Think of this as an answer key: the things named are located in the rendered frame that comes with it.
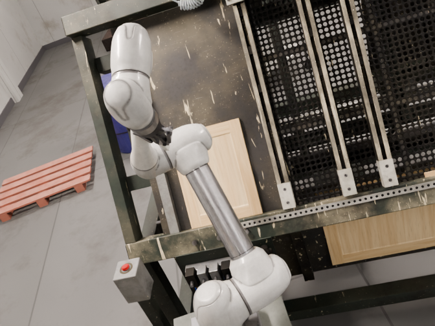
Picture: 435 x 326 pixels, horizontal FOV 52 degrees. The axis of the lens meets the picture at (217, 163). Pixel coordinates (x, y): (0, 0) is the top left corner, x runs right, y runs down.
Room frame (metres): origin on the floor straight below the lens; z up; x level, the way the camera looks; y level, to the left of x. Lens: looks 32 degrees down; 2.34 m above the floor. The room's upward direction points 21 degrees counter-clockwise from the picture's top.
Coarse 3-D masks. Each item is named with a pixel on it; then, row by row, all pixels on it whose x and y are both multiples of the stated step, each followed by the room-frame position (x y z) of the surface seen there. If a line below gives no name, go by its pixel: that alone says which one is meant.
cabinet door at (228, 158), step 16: (208, 128) 1.97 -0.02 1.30; (224, 128) 1.95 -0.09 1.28; (240, 128) 1.92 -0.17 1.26; (224, 144) 1.91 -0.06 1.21; (240, 144) 1.88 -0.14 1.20; (224, 160) 1.88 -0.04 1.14; (240, 160) 1.85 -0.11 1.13; (224, 176) 1.85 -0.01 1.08; (240, 176) 1.82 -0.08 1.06; (192, 192) 1.87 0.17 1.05; (224, 192) 1.81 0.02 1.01; (240, 192) 1.78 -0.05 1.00; (256, 192) 1.75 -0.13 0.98; (192, 208) 1.83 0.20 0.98; (240, 208) 1.75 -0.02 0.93; (256, 208) 1.72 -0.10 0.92; (192, 224) 1.79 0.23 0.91; (208, 224) 1.77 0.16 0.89
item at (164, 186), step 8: (160, 176) 1.94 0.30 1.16; (160, 184) 1.92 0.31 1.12; (168, 184) 1.93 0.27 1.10; (160, 192) 1.91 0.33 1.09; (168, 192) 1.89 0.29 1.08; (168, 200) 1.87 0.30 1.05; (168, 208) 1.85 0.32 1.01; (168, 216) 1.84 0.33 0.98; (176, 216) 1.84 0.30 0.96; (168, 224) 1.82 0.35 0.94; (176, 224) 1.81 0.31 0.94; (176, 232) 1.79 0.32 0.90
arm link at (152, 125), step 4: (156, 112) 1.19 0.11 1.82; (156, 116) 1.16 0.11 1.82; (152, 120) 1.13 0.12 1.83; (156, 120) 1.16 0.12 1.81; (148, 124) 1.12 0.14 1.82; (152, 124) 1.14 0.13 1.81; (156, 124) 1.16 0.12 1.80; (144, 128) 1.12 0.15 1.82; (148, 128) 1.13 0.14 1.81; (152, 128) 1.15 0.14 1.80; (136, 132) 1.14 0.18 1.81; (140, 132) 1.14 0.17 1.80; (144, 132) 1.14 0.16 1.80; (148, 132) 1.15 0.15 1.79
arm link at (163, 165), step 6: (156, 144) 1.50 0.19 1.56; (156, 150) 1.47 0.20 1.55; (162, 150) 1.47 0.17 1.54; (162, 156) 1.46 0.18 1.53; (162, 162) 1.45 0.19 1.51; (168, 162) 1.46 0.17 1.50; (132, 168) 1.46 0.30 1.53; (156, 168) 1.44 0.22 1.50; (162, 168) 1.45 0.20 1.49; (168, 168) 1.46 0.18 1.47; (138, 174) 1.45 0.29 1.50; (144, 174) 1.43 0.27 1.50; (150, 174) 1.44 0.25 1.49; (156, 174) 1.47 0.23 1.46
